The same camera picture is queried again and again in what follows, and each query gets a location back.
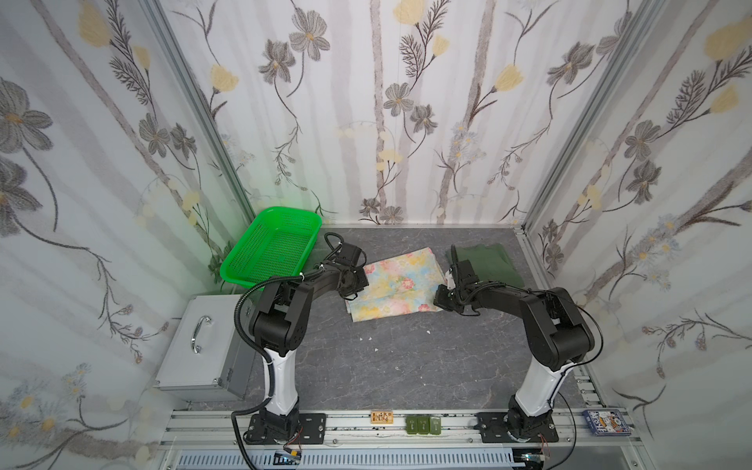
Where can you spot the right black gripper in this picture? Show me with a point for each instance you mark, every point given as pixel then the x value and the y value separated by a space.
pixel 456 285

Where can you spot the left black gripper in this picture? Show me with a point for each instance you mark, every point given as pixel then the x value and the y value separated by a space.
pixel 357 281

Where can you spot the green skirt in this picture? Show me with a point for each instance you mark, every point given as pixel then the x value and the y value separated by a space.
pixel 491 263

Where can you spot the floral pastel skirt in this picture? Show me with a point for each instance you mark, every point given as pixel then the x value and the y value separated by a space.
pixel 398 286

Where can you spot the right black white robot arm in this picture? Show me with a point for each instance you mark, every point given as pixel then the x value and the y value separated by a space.
pixel 557 335

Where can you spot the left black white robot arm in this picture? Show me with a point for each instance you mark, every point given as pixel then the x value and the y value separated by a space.
pixel 272 318

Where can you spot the green plastic basket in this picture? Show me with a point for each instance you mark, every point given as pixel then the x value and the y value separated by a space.
pixel 277 243

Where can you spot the small wooden tag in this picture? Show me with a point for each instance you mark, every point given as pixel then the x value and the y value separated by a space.
pixel 382 417

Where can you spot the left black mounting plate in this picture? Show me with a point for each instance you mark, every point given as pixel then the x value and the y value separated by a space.
pixel 308 427

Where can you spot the black mounting plate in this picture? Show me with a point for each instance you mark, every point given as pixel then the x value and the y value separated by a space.
pixel 308 427
pixel 493 427

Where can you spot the green tag block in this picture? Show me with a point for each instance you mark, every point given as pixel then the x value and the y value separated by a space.
pixel 423 425

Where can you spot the silver aluminium case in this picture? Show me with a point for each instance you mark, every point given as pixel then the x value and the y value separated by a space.
pixel 207 360

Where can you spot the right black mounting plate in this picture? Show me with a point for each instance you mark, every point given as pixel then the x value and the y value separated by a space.
pixel 493 427

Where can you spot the blue patterned card box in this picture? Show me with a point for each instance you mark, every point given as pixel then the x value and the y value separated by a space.
pixel 607 423

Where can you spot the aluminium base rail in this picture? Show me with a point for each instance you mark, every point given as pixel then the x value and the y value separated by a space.
pixel 353 428

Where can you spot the white vented cable duct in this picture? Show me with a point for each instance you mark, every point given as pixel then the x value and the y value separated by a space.
pixel 409 458

